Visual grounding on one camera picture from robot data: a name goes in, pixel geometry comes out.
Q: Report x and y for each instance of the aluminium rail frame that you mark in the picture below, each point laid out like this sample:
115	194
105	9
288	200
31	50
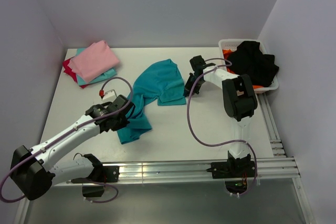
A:
171	155

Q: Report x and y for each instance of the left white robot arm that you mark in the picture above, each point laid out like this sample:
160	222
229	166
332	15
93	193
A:
35	170

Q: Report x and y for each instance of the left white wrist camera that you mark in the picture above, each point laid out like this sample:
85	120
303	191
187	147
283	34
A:
107	96

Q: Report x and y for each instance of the white plastic basket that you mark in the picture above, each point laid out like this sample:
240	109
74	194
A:
232	44

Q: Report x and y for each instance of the folded red t shirt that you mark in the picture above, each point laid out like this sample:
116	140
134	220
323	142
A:
69	72

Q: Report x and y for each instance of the folded pink t shirt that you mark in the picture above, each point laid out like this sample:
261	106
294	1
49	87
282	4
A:
93	61

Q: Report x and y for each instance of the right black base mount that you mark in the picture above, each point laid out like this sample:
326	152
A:
239	169

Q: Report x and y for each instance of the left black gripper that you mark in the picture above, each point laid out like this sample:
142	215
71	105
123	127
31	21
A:
122	124

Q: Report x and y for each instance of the black t shirt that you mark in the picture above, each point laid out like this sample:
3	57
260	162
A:
248	59

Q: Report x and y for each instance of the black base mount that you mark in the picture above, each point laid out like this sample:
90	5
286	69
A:
96	185
239	169

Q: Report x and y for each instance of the orange t shirt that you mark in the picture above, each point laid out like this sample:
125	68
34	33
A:
226	54

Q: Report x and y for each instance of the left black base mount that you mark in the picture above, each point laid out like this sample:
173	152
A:
96	185

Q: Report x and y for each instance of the folded light teal t shirt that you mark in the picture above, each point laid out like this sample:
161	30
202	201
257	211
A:
107	74

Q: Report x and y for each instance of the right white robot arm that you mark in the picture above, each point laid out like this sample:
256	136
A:
240	103

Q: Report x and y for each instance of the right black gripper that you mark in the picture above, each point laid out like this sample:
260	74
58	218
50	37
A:
188	87

